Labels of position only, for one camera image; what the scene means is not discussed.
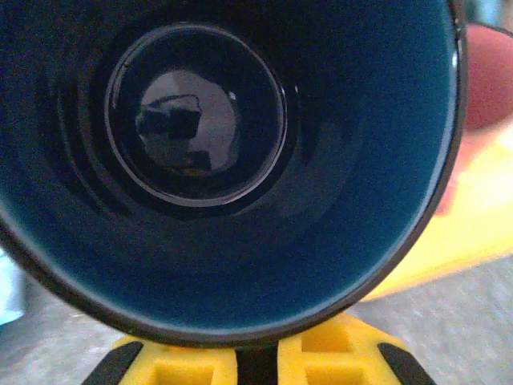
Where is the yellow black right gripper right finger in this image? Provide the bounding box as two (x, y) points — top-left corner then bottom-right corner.
(276, 312), (436, 385)

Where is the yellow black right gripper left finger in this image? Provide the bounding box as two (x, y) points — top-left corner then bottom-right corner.
(82, 334), (237, 385)

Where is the navy blue ceramic mug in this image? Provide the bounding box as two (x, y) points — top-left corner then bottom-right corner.
(0, 0), (470, 349)

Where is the salmon pink ceramic mug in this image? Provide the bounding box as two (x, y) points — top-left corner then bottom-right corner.
(460, 23), (513, 132)

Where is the yellow plastic tray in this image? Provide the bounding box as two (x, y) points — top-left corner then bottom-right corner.
(362, 128), (513, 302)

